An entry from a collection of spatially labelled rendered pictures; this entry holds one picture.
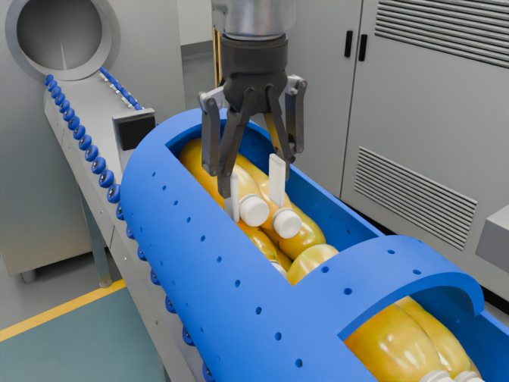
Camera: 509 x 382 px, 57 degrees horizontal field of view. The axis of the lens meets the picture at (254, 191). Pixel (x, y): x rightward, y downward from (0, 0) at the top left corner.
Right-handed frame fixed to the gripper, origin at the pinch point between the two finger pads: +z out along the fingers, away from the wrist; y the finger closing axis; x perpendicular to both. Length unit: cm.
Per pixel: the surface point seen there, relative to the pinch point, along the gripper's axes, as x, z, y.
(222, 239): 8.4, -0.9, 8.8
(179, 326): -6.6, 26.0, 10.4
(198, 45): -463, 103, -186
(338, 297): 23.6, -3.2, 4.9
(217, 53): -76, 3, -31
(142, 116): -59, 11, -2
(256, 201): 0.4, 1.5, -0.1
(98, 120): -98, 25, 1
